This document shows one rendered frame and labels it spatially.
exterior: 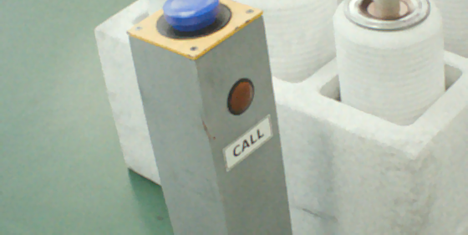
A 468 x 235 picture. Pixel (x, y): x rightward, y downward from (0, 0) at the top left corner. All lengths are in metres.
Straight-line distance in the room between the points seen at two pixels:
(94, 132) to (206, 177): 0.46
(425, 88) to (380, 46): 0.06
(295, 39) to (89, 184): 0.33
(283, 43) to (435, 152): 0.17
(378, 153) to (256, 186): 0.11
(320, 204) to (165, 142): 0.19
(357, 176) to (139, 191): 0.31
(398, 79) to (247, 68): 0.15
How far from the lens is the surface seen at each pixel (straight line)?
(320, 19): 0.88
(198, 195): 0.76
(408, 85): 0.82
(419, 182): 0.80
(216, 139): 0.72
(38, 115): 1.24
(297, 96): 0.86
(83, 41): 1.37
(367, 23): 0.80
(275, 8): 0.86
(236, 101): 0.71
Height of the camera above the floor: 0.66
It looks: 34 degrees down
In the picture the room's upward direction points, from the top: 9 degrees counter-clockwise
